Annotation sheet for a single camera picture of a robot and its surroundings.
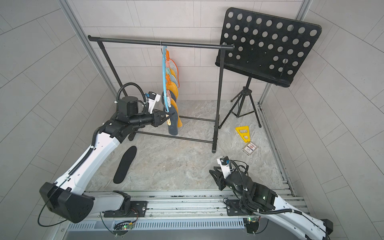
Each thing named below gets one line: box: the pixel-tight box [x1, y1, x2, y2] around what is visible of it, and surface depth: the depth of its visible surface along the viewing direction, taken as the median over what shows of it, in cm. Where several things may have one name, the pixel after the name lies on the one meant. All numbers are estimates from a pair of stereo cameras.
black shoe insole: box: [113, 145, 137, 184], surface depth 84 cm
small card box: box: [242, 142, 258, 156], surface depth 93 cm
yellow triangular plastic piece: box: [235, 125, 251, 143], surface depth 101 cm
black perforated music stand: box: [218, 7, 322, 129], surface depth 65 cm
